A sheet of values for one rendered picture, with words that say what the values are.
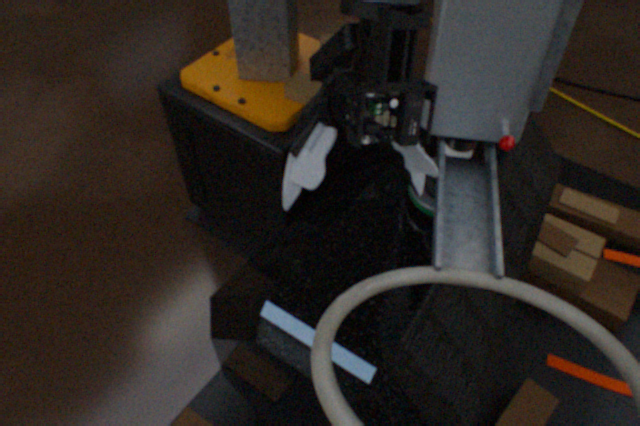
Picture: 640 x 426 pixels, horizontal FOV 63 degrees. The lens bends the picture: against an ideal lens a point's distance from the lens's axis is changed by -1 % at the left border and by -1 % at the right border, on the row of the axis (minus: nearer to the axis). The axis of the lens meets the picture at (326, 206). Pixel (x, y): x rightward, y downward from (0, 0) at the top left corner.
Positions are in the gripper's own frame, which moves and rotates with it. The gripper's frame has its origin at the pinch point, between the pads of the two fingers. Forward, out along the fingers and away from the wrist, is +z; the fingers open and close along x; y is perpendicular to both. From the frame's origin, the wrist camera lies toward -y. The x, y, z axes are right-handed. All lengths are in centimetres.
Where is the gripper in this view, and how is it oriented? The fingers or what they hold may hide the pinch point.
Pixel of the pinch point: (352, 200)
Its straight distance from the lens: 55.2
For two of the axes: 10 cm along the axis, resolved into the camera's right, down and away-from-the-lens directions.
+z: -0.6, 8.9, 4.5
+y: 3.6, 4.4, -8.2
